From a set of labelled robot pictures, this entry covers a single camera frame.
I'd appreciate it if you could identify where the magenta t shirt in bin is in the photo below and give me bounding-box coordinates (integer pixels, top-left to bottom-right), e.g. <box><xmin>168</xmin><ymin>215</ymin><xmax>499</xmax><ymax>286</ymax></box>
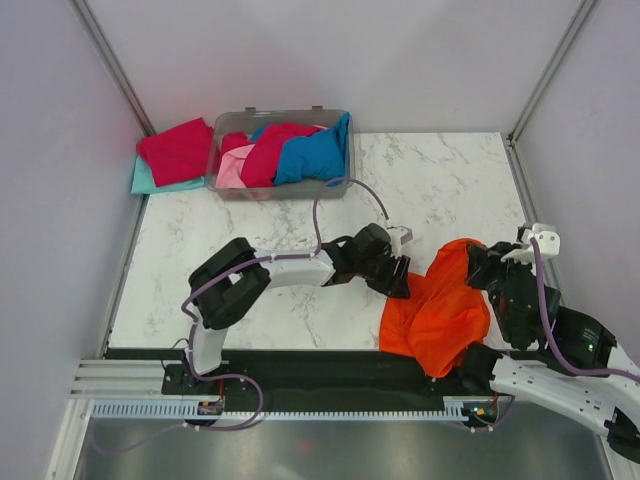
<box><xmin>220</xmin><ymin>122</ymin><xmax>326</xmax><ymax>188</ymax></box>

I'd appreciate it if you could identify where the folded teal t shirt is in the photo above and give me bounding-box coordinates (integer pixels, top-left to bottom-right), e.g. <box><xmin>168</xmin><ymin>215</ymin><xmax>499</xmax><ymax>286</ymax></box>
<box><xmin>131</xmin><ymin>156</ymin><xmax>205</xmax><ymax>195</ymax></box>

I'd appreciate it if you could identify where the orange t shirt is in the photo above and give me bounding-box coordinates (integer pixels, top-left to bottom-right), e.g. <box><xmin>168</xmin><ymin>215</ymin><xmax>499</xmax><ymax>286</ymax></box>
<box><xmin>378</xmin><ymin>238</ymin><xmax>491</xmax><ymax>378</ymax></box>

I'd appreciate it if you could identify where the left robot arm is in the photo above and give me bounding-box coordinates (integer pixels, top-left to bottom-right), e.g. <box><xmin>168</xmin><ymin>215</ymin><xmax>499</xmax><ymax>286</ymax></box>
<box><xmin>182</xmin><ymin>223</ymin><xmax>413</xmax><ymax>393</ymax></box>

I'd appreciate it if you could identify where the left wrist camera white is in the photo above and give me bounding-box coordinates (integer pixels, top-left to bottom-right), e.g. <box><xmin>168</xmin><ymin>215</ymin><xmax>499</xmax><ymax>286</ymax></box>
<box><xmin>386</xmin><ymin>226</ymin><xmax>413</xmax><ymax>250</ymax></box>

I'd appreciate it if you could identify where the aluminium frame post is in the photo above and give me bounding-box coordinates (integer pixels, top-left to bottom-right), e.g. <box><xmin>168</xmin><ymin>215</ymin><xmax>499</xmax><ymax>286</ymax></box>
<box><xmin>503</xmin><ymin>0</ymin><xmax>599</xmax><ymax>149</ymax></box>
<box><xmin>69</xmin><ymin>0</ymin><xmax>156</xmax><ymax>136</ymax></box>

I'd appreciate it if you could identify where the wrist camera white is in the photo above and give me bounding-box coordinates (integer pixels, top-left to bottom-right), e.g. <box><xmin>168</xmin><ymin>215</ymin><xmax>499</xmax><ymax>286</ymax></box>
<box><xmin>501</xmin><ymin>223</ymin><xmax>561</xmax><ymax>264</ymax></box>
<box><xmin>386</xmin><ymin>226</ymin><xmax>413</xmax><ymax>250</ymax></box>

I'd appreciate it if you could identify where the left aluminium frame post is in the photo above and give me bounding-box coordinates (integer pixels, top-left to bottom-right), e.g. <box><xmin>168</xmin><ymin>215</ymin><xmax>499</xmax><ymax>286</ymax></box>
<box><xmin>69</xmin><ymin>0</ymin><xmax>156</xmax><ymax>136</ymax></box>

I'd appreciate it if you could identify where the blue t shirt in bin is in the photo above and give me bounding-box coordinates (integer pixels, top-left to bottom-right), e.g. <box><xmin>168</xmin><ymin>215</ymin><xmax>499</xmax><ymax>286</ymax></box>
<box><xmin>251</xmin><ymin>113</ymin><xmax>351</xmax><ymax>187</ymax></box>

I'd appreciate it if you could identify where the folded magenta t shirt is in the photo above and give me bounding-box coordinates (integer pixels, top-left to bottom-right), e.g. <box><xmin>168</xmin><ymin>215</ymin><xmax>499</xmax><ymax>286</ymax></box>
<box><xmin>136</xmin><ymin>118</ymin><xmax>214</xmax><ymax>187</ymax></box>

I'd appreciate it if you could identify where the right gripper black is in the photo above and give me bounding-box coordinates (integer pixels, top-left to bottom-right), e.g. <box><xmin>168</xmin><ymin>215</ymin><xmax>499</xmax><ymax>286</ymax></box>
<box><xmin>462</xmin><ymin>240</ymin><xmax>532</xmax><ymax>342</ymax></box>

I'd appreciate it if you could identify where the clear plastic storage bin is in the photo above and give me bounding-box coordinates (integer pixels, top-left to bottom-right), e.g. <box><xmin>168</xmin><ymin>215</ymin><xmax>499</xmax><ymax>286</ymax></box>
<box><xmin>206</xmin><ymin>107</ymin><xmax>356</xmax><ymax>201</ymax></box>

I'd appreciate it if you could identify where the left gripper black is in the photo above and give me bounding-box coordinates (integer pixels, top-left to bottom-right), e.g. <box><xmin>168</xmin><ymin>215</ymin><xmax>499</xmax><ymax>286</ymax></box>
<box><xmin>357</xmin><ymin>249</ymin><xmax>411</xmax><ymax>301</ymax></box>

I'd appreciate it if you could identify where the pink t shirt in bin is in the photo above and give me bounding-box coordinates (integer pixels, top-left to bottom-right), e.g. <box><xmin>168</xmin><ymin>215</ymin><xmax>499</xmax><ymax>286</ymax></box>
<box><xmin>215</xmin><ymin>144</ymin><xmax>254</xmax><ymax>189</ymax></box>

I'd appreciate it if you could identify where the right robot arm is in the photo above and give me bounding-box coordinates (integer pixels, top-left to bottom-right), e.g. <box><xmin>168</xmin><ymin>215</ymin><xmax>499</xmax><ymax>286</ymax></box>
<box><xmin>457</xmin><ymin>231</ymin><xmax>639</xmax><ymax>462</ymax></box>

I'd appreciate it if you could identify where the right aluminium frame post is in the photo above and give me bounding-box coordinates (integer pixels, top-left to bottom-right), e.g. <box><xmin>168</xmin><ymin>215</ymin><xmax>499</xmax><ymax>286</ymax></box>
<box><xmin>503</xmin><ymin>0</ymin><xmax>599</xmax><ymax>149</ymax></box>

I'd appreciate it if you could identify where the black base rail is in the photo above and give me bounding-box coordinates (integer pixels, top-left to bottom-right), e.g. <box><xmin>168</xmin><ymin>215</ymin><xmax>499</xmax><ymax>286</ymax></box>
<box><xmin>107</xmin><ymin>348</ymin><xmax>521</xmax><ymax>414</ymax></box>

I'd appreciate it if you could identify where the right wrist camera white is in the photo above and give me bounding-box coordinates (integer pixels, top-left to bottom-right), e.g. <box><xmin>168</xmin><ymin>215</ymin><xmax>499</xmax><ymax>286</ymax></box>
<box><xmin>501</xmin><ymin>223</ymin><xmax>561</xmax><ymax>264</ymax></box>

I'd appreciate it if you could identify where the white slotted cable duct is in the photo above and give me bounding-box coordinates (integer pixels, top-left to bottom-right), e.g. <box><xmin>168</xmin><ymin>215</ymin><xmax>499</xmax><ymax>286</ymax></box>
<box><xmin>91</xmin><ymin>398</ymin><xmax>487</xmax><ymax>422</ymax></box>

